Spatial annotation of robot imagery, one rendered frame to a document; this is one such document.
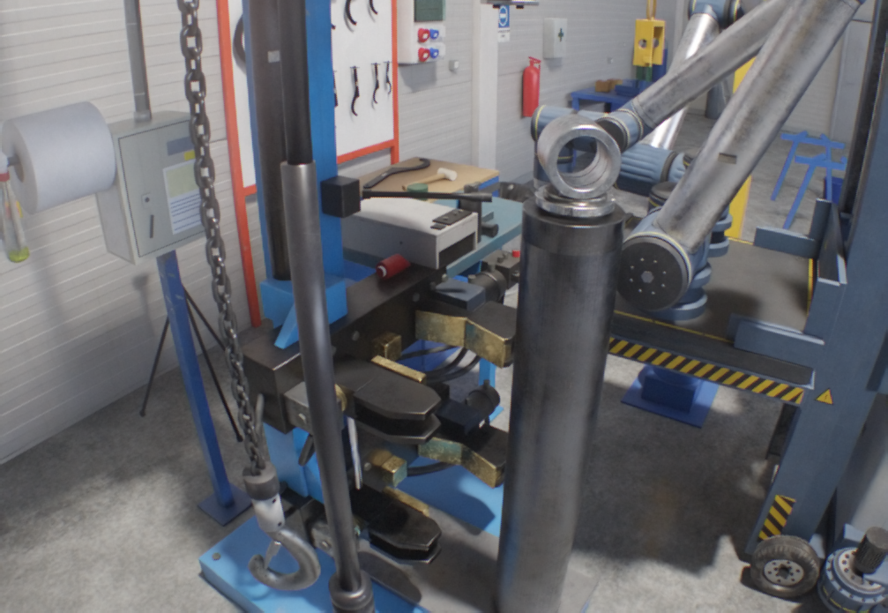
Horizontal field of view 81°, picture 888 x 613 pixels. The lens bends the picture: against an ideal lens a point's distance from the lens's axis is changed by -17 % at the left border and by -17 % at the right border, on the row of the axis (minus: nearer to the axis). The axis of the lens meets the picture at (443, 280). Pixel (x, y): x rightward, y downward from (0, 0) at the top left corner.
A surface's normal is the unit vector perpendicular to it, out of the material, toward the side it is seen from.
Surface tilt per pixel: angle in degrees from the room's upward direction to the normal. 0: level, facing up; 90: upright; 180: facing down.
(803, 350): 90
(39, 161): 79
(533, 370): 90
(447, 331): 90
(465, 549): 0
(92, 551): 0
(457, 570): 0
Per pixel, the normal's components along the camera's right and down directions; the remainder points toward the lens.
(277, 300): -0.56, 0.36
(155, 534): 0.00, -0.90
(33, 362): 0.83, 0.25
